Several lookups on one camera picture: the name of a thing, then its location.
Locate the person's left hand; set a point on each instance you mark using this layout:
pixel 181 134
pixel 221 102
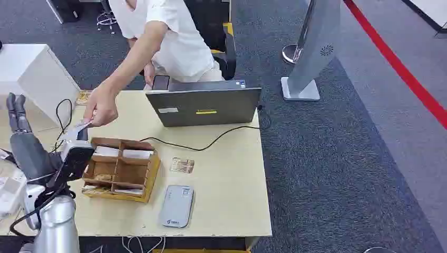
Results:
pixel 149 73

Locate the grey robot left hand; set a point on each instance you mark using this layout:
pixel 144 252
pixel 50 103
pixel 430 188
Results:
pixel 29 153

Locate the person's right hand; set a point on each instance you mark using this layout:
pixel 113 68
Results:
pixel 103 106

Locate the black phone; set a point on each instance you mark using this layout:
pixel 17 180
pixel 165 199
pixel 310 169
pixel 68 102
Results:
pixel 161 83

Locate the grey card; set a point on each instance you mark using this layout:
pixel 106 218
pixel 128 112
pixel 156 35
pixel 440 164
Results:
pixel 78 130

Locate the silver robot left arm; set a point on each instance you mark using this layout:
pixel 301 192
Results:
pixel 57 223

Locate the yellow patterned card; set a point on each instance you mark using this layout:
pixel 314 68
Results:
pixel 83 97

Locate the person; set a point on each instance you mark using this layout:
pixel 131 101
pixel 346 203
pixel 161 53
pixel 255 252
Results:
pixel 181 45

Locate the white box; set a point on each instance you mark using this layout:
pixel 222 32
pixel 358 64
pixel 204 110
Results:
pixel 10 192

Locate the white card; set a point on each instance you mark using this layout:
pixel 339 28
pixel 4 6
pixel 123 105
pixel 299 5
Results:
pixel 128 191
pixel 137 154
pixel 106 151

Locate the grey laptop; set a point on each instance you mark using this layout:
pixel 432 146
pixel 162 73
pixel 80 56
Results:
pixel 206 104

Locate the wooden card box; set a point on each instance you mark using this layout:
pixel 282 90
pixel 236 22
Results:
pixel 120 171

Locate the chrome stool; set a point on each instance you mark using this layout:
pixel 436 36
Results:
pixel 106 19

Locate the patterned brown card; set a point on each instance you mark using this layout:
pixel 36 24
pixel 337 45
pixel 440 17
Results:
pixel 103 177
pixel 96 189

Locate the white cabinet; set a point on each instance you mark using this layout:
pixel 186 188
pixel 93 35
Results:
pixel 38 73

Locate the black and yellow chair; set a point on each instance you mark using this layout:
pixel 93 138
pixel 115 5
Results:
pixel 223 45

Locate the black cabinet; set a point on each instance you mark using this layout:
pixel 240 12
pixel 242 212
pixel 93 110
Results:
pixel 64 9

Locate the grey flat device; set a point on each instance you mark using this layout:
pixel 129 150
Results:
pixel 176 206

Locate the pale wooden desk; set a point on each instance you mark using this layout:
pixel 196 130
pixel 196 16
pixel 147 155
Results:
pixel 216 181

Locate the chrome stanchion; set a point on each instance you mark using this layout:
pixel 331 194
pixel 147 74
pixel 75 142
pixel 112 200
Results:
pixel 291 53

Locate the grey kiosk stand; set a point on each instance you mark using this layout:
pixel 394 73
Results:
pixel 312 49

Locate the pale and black wrist camera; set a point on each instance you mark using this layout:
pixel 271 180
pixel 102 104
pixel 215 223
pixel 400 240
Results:
pixel 75 157

